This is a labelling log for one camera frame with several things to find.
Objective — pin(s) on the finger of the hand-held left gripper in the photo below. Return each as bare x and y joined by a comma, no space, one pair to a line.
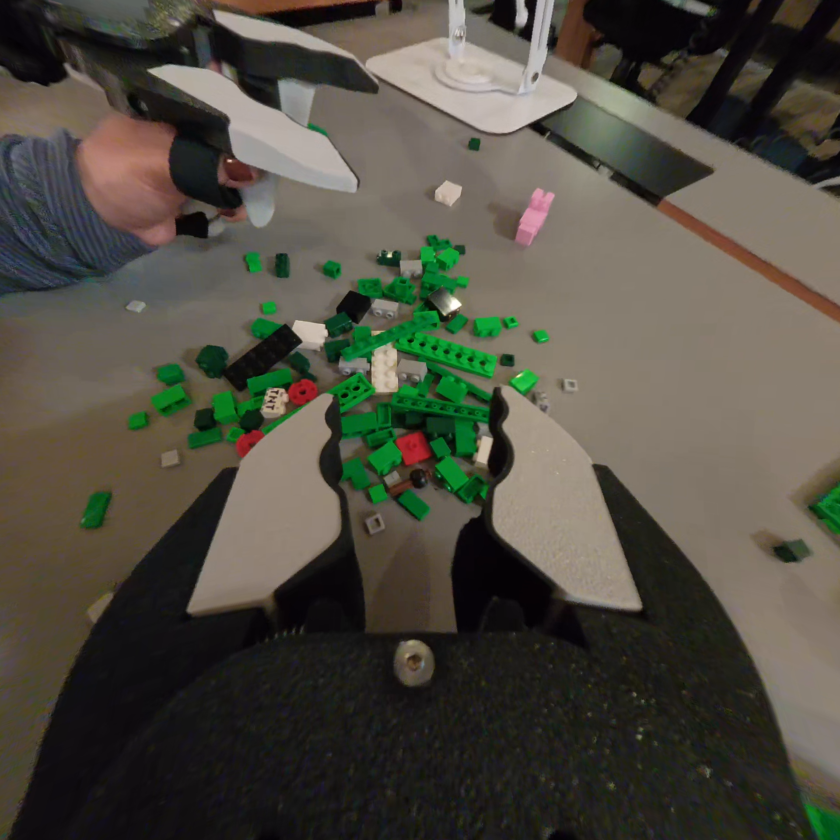
262,29
282,144

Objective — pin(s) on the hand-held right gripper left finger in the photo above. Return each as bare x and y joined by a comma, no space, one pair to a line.
275,518

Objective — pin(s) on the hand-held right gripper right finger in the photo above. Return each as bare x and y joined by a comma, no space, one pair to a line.
558,512

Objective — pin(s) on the person's left forearm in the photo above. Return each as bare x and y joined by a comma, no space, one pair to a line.
46,210

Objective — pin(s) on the person's left hand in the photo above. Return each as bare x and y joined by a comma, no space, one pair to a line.
124,177

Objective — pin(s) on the red round toy brick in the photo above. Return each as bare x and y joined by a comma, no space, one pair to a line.
302,392
248,445

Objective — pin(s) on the white printed toy brick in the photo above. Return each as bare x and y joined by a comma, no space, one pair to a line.
274,401

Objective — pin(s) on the dark green studded toy brick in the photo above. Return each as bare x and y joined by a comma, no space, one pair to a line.
282,265

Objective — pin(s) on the pile of green toy bricks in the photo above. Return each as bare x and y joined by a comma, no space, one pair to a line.
384,457

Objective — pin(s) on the red square toy brick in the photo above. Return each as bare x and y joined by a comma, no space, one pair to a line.
413,449

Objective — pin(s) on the white book stand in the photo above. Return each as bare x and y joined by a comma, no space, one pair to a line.
420,72

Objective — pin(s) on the long black toy plate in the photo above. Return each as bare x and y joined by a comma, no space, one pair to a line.
262,358

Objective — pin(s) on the black sloped toy brick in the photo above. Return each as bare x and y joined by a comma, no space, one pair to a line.
354,306

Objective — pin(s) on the single green toy tile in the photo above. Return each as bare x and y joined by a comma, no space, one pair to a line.
96,509

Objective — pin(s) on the white studded toy plate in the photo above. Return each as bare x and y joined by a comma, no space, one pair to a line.
384,369

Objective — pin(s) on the long green holed plate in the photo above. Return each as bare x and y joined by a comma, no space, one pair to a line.
453,355

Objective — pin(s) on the glossy black toy brick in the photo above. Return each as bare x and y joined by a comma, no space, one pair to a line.
446,303

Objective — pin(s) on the pink toy pig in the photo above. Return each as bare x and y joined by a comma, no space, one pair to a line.
530,223

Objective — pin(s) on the green brick model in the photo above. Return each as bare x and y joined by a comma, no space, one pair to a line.
828,508

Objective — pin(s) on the black office chair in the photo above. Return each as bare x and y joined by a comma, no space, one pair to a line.
630,33

